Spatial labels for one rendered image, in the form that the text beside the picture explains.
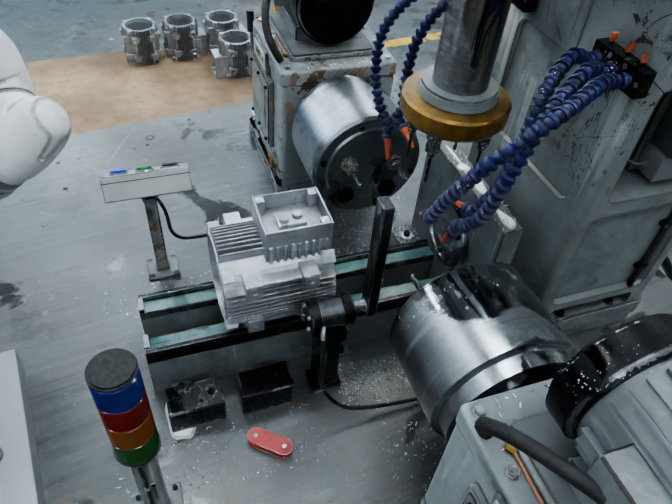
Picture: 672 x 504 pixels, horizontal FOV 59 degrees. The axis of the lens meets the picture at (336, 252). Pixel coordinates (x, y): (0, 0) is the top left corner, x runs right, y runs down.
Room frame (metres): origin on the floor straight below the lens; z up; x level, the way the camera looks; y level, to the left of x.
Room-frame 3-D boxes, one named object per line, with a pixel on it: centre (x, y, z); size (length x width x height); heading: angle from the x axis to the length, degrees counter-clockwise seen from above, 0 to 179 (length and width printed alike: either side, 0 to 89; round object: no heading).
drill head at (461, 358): (0.56, -0.26, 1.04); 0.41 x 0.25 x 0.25; 23
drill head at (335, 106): (1.20, 0.00, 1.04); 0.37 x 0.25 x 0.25; 23
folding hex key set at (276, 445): (0.52, 0.08, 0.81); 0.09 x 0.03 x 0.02; 74
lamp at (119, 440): (0.38, 0.25, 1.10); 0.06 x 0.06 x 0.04
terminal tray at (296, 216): (0.78, 0.08, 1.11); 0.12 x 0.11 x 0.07; 113
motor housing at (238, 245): (0.76, 0.12, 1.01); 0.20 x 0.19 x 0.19; 113
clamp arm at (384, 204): (0.69, -0.07, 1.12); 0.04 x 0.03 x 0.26; 113
